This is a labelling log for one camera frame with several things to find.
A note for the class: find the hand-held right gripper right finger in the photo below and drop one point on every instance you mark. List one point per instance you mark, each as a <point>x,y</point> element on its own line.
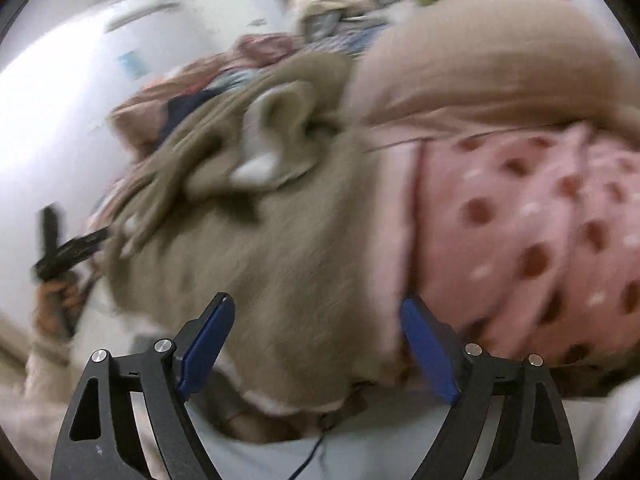
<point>430,355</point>

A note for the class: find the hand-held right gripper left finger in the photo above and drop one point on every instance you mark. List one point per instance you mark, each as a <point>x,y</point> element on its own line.
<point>207,345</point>

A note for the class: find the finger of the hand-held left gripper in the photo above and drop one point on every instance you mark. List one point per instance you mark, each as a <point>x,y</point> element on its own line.
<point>50,230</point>
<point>75,250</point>

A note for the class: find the olive fleece garment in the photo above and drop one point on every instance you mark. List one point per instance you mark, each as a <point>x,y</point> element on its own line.
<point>300,270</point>

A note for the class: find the person's left forearm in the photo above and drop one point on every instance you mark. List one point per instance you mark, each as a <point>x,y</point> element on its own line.
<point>47,370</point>

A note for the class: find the pile of mixed clothes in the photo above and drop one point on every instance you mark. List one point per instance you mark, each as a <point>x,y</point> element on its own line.
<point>200,72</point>

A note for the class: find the person's left hand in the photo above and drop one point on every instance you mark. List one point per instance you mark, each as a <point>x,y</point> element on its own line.
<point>52,305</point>

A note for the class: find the white bed sheet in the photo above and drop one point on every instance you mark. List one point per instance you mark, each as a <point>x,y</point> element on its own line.
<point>380,450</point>

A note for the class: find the pink polka dot garment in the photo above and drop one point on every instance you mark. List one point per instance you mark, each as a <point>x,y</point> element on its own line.
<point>525,220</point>

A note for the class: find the navy cloth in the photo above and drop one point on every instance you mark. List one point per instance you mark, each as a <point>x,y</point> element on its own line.
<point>185,106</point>

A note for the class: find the white air conditioner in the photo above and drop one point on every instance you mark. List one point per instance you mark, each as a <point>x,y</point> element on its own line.
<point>140,10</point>

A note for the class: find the tan cloth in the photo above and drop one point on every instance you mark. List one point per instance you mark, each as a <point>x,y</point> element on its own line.
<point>490,60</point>

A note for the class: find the blue checked cloth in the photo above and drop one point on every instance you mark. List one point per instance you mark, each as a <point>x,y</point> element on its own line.
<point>350,39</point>

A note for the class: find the blue wall label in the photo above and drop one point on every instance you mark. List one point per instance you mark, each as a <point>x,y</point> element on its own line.
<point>128,65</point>

